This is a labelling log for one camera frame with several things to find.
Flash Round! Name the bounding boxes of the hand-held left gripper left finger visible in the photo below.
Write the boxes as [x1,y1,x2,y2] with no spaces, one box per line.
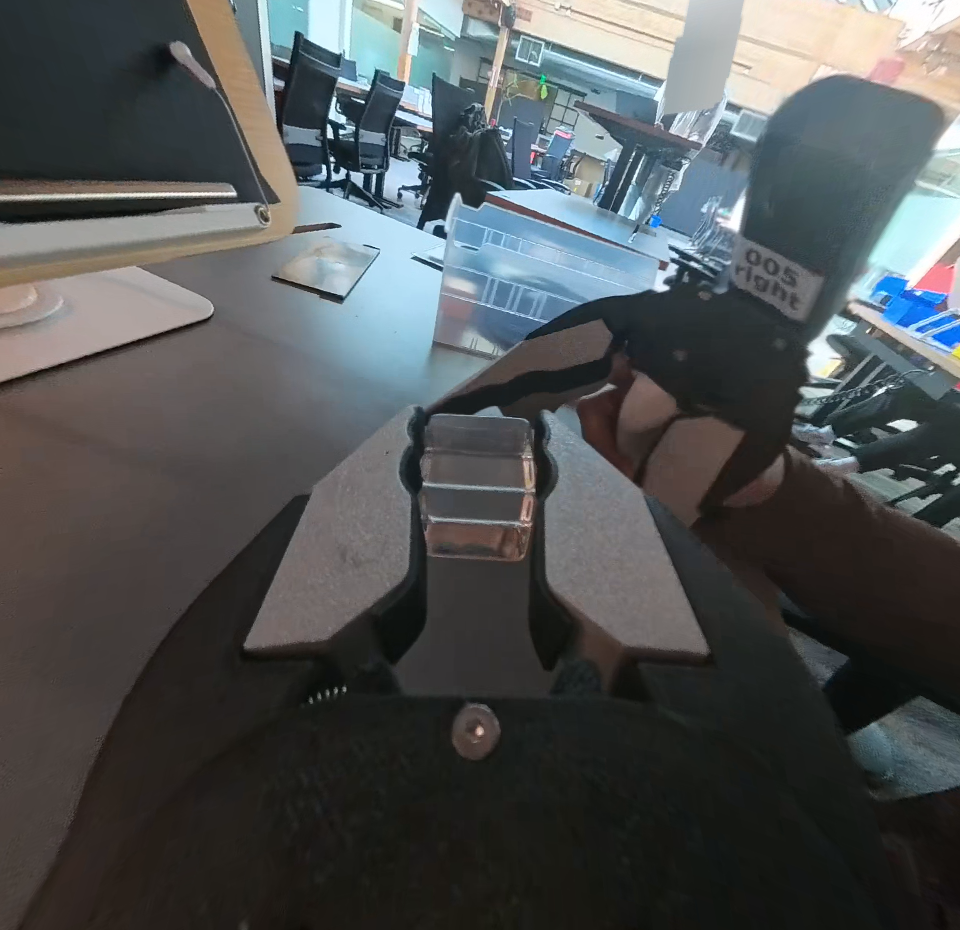
[242,407,432,667]

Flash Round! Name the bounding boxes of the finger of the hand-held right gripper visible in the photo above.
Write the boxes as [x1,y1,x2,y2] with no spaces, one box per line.
[577,384,644,487]
[426,319,625,416]

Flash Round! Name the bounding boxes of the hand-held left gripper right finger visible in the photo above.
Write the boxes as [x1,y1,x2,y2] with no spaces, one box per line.
[527,411,711,670]

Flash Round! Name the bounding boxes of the clear plastic cube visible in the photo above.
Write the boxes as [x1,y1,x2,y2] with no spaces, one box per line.
[418,414,537,563]

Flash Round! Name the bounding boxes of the person's right forearm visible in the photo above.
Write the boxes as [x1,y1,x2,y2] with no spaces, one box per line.
[690,450,960,713]

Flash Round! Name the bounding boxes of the person's right hand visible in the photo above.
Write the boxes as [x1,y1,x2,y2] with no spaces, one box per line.
[621,378,785,529]

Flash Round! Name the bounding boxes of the clear plastic storage bin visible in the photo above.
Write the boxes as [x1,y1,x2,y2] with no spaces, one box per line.
[432,193,661,357]

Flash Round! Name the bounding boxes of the grey table with brown edge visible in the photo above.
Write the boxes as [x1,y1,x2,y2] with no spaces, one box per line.
[480,187,671,271]

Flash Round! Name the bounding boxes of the black office chair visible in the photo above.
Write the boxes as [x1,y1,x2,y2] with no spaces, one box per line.
[795,330,960,529]
[330,71,406,211]
[416,75,511,229]
[281,33,342,188]

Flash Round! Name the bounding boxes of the blue plastic bins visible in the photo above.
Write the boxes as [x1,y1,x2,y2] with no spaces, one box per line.
[870,270,960,357]

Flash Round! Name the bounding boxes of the black jacket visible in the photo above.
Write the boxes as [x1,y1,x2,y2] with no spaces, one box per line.
[450,105,511,203]

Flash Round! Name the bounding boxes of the dark glossy flat plate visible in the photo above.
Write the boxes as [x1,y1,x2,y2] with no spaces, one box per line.
[271,240,381,302]

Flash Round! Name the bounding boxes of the wooden standing desk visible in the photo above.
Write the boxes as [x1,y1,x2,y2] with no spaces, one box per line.
[573,101,702,214]

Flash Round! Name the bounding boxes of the white monitor cable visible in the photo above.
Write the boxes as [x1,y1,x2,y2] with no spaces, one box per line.
[168,41,271,229]

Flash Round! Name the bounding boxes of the monitor with wooden frame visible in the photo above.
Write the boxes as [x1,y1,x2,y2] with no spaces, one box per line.
[0,0,301,383]

